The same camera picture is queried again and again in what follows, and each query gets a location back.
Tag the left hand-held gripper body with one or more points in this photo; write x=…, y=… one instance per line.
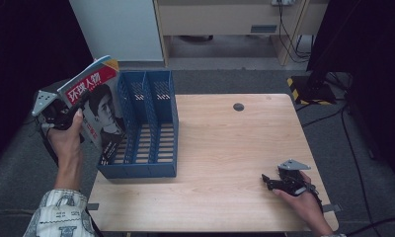
x=50, y=105

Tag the teal cover magazine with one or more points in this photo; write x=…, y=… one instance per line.
x=101, y=61

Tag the grey tape piece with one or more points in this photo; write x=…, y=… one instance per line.
x=93, y=206
x=332, y=208

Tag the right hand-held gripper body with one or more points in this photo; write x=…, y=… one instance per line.
x=291, y=179

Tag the red header portrait magazine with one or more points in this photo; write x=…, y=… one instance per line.
x=103, y=112

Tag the blue plastic file rack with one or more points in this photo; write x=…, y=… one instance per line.
x=152, y=144

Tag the beige wooden desk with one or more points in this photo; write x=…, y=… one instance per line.
x=218, y=19

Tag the person's left hand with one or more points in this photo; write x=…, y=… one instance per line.
x=67, y=141

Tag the person's right hand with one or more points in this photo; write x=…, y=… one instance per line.
x=304, y=204

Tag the white power strip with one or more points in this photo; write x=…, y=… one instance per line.
x=282, y=2

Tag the round grey table grommet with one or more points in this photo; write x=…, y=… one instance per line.
x=238, y=107

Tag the black curtain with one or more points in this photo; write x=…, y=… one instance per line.
x=376, y=65
x=27, y=49

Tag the white cabinet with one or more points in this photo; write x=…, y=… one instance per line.
x=119, y=29

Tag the black stand with striped base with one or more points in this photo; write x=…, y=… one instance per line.
x=312, y=89

